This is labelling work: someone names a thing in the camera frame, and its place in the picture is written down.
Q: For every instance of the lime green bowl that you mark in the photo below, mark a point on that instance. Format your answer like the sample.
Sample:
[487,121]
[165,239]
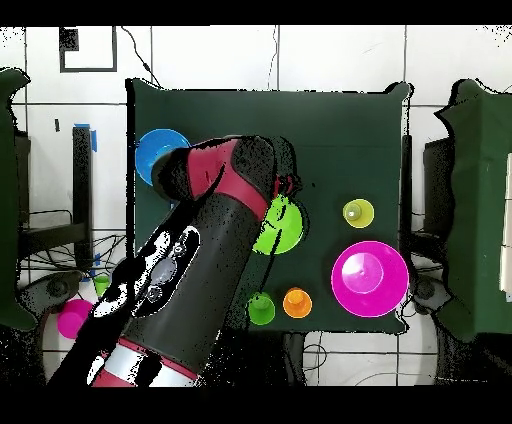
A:
[286,228]

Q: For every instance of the large pink bowl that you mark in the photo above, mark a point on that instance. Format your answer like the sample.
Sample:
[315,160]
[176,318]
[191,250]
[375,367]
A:
[370,278]

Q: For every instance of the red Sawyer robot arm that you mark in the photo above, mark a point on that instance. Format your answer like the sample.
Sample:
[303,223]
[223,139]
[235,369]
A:
[208,260]

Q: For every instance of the dark green table cloth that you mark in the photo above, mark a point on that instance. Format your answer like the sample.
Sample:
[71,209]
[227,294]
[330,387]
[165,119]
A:
[344,140]

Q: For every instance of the yellow ribbed cup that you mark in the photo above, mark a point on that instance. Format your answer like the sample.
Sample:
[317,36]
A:
[361,216]

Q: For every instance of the orange cup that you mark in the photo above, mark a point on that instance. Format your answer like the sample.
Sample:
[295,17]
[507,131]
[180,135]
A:
[298,303]

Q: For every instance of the large blue bowl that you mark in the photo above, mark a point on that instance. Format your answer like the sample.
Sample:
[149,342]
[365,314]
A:
[154,148]

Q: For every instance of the black box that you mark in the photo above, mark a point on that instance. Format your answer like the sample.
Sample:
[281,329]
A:
[438,188]

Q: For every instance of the black equipment base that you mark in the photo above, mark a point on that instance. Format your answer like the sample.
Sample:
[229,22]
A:
[52,288]
[428,290]

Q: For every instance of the green cloth covered table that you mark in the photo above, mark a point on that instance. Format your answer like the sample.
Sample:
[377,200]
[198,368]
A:
[476,200]
[8,100]

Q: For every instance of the blue tape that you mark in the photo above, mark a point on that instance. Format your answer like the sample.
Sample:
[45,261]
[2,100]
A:
[94,142]

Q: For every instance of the small green cup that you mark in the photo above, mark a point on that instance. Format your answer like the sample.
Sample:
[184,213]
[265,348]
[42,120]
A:
[100,282]

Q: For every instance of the pink cup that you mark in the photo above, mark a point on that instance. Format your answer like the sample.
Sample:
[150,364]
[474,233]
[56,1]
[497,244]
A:
[72,318]

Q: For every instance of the black post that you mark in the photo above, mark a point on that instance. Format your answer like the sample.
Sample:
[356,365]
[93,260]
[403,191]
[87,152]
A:
[406,192]

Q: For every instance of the black stand frame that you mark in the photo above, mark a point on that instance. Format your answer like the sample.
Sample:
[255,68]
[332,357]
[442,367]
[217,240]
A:
[82,192]

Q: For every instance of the dark square floor frame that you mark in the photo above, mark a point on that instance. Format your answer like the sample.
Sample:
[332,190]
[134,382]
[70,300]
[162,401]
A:
[68,40]

